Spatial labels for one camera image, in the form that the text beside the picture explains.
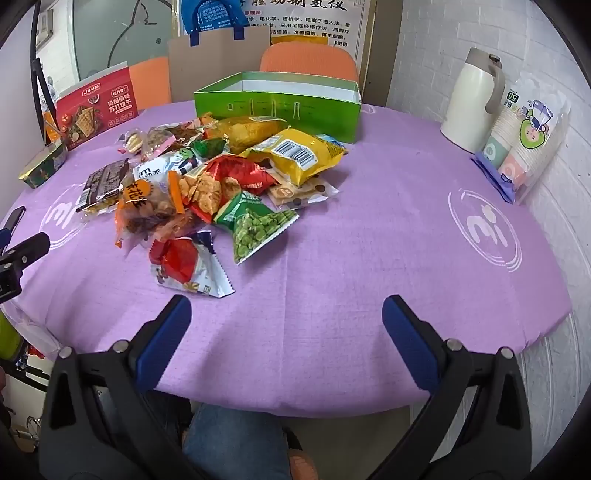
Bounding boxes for small clear snack packet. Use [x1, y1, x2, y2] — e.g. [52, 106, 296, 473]
[117, 131, 144, 155]

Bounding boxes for red cracker snack packet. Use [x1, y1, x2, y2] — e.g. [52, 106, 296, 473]
[178, 154, 243, 224]

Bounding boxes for wall poster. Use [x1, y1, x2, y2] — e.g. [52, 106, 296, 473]
[240, 0, 370, 49]

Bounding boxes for brown paper bag blue handles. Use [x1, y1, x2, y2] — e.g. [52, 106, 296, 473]
[167, 21, 271, 104]

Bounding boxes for orange twisted snack packet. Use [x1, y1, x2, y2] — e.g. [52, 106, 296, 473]
[113, 178, 185, 250]

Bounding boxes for small green box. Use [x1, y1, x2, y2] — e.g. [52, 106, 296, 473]
[18, 141, 68, 190]

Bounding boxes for frosted glass panel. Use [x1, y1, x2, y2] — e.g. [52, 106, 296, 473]
[74, 0, 178, 81]

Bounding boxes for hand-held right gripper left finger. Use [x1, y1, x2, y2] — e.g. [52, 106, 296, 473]
[39, 294, 192, 480]

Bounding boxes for brown snack packet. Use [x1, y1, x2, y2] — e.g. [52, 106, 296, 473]
[171, 120, 208, 141]

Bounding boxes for red and white snack packet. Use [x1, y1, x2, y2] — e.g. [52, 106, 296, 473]
[148, 231, 236, 301]

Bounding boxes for orange chair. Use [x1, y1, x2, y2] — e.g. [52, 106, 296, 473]
[259, 43, 360, 83]
[128, 56, 172, 109]

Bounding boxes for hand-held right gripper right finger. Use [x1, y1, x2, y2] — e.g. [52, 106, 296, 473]
[382, 295, 532, 480]

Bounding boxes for red cracker box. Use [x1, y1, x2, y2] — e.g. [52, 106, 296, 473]
[44, 61, 139, 151]

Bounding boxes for pack of paper cups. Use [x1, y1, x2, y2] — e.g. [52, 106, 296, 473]
[475, 71, 572, 204]

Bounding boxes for beige dotted cookie packet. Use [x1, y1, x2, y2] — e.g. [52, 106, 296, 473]
[268, 178, 340, 208]

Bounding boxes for purple tablecloth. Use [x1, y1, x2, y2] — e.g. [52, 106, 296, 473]
[0, 99, 573, 418]

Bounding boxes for white and blue snack packet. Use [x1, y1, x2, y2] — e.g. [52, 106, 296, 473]
[134, 150, 206, 185]

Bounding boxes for pink snack packet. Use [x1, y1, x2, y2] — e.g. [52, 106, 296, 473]
[139, 127, 185, 160]

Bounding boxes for green cardboard box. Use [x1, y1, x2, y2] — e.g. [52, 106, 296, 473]
[193, 71, 362, 144]

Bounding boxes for yellow potato chip packet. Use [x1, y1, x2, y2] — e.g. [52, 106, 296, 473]
[216, 115, 289, 155]

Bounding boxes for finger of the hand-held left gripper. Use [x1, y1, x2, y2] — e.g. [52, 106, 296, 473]
[0, 232, 51, 268]
[0, 206, 27, 252]

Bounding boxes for green pea snack packet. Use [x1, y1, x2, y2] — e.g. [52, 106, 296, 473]
[215, 191, 298, 266]

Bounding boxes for dark chocolate snack packet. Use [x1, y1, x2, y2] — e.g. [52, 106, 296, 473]
[76, 159, 132, 215]

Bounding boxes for person's leg in jeans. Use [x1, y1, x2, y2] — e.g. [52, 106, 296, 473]
[182, 401, 296, 480]

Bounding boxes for small blue snack packet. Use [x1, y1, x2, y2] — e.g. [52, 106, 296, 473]
[316, 134, 349, 155]

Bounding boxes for red chip snack packet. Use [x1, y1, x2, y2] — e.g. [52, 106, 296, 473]
[238, 159, 278, 197]

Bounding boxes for dark green snack packet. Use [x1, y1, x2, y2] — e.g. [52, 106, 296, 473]
[191, 138, 227, 160]

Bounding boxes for large yellow snack packet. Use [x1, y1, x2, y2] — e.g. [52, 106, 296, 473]
[252, 129, 349, 188]

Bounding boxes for white thermos jug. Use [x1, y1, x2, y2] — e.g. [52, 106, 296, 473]
[440, 47, 507, 154]

